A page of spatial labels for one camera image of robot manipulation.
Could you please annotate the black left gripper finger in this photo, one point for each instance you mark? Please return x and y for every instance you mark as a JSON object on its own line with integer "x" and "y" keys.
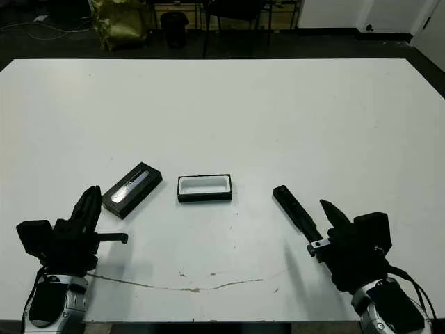
{"x": 83, "y": 212}
{"x": 94, "y": 215}

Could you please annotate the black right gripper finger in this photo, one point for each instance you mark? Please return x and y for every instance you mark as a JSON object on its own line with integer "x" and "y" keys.
{"x": 311, "y": 228}
{"x": 335, "y": 217}

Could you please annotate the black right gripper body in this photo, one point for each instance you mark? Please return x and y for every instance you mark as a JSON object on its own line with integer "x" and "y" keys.
{"x": 351, "y": 264}

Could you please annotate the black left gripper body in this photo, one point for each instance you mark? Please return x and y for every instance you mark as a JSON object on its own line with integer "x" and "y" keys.
{"x": 73, "y": 250}

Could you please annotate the black bar-shaped camera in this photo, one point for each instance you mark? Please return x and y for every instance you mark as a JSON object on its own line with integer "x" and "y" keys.
{"x": 286, "y": 200}

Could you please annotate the black box base white insert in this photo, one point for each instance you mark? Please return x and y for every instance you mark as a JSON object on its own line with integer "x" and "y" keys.
{"x": 205, "y": 186}

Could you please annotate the yellow-green bag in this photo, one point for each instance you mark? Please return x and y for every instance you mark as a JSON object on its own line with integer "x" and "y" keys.
{"x": 118, "y": 24}

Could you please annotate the white paper sheet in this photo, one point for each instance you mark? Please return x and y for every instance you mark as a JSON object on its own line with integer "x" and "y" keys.
{"x": 40, "y": 18}

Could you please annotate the black waste bin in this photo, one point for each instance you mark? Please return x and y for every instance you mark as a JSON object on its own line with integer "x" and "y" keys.
{"x": 174, "y": 28}

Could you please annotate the white door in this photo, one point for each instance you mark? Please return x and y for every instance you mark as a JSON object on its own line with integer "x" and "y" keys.
{"x": 432, "y": 31}

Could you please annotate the black chair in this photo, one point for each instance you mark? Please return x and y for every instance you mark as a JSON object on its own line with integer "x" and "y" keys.
{"x": 233, "y": 10}

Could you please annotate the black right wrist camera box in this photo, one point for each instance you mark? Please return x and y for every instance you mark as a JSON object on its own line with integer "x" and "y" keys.
{"x": 372, "y": 229}

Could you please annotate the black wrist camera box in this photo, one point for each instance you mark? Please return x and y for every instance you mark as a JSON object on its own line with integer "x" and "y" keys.
{"x": 34, "y": 238}
{"x": 372, "y": 229}

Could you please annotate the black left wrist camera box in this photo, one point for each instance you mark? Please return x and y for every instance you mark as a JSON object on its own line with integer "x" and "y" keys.
{"x": 34, "y": 238}

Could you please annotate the small black wall knob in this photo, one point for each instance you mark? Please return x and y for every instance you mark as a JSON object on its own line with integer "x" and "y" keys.
{"x": 369, "y": 28}

